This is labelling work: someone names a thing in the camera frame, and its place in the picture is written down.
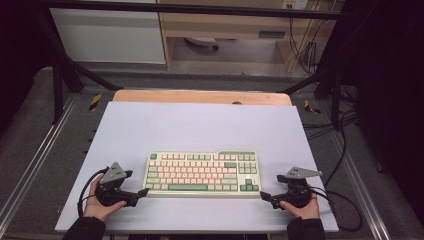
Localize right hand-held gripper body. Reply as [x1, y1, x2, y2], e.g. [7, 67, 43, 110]
[279, 166, 324, 210]

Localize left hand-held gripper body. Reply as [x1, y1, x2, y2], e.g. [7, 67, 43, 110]
[95, 162, 134, 208]

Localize green and cream keyboard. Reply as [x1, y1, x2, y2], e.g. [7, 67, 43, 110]
[142, 149, 263, 200]

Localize person's right hand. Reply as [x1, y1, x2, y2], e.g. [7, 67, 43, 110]
[279, 184, 321, 221]

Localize person's left hand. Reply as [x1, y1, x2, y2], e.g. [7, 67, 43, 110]
[83, 174, 128, 223]

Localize yellow and black tape strip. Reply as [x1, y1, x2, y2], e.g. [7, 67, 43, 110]
[303, 99, 322, 115]
[87, 93, 103, 112]

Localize black metal stand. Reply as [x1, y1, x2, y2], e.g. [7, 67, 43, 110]
[281, 19, 355, 132]
[35, 6, 125, 125]

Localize wooden table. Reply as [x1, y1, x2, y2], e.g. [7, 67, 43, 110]
[112, 89, 293, 107]

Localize white cabinet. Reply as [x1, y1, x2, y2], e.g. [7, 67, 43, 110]
[49, 0, 167, 65]

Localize black curtain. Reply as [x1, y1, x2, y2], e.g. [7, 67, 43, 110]
[343, 0, 424, 218]
[0, 0, 54, 134]

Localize office chair base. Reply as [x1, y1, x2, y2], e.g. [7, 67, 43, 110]
[184, 36, 220, 52]

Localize light wooden desk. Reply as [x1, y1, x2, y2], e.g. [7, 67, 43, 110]
[156, 0, 345, 74]

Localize white power strip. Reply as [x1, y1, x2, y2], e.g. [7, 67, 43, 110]
[281, 0, 310, 11]

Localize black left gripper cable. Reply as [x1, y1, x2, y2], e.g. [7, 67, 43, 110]
[77, 167, 110, 218]

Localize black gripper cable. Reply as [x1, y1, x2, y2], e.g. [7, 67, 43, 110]
[308, 185, 364, 233]
[77, 167, 110, 218]

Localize black floor cables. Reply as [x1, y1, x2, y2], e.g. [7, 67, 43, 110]
[301, 84, 361, 188]

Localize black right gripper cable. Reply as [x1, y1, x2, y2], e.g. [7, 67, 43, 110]
[308, 185, 364, 233]

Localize aluminium rail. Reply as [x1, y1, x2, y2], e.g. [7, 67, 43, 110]
[328, 129, 394, 240]
[0, 94, 80, 219]

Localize bundle of hanging cables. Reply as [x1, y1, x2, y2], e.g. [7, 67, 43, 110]
[288, 13, 322, 75]

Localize black metal frame bar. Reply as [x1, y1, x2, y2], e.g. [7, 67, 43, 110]
[43, 0, 344, 21]

